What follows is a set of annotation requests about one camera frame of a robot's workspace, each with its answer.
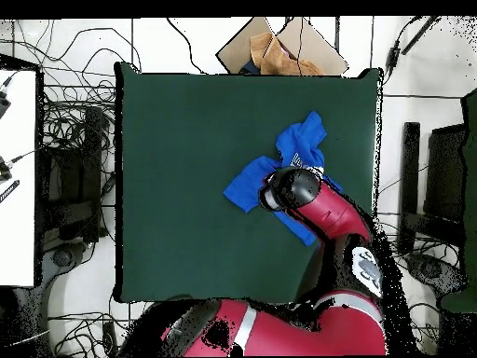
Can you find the white desk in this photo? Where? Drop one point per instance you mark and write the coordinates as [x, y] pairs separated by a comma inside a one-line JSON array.
[[18, 223]]

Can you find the dark green table cloth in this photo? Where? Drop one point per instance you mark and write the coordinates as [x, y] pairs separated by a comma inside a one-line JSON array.
[[186, 186]]

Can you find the thin black rod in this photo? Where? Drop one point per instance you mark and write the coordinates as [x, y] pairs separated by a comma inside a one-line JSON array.
[[419, 35]]

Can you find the brown cardboard box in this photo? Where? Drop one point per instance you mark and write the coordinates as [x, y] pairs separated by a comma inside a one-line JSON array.
[[316, 48]]

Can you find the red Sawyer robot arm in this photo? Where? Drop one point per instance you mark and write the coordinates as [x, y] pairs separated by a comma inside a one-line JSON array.
[[328, 328]]

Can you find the green draped cloth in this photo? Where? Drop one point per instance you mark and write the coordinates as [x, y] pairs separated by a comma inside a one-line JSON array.
[[470, 223]]

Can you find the black power adapter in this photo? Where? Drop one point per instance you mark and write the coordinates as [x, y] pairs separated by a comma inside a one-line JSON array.
[[392, 56]]

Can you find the blue printed t-shirt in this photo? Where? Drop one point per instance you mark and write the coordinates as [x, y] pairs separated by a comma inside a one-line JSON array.
[[302, 141]]

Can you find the tan towel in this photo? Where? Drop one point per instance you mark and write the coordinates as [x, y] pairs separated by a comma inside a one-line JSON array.
[[279, 61]]

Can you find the black striped bar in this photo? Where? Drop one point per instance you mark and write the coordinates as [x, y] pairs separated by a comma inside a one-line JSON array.
[[9, 191]]

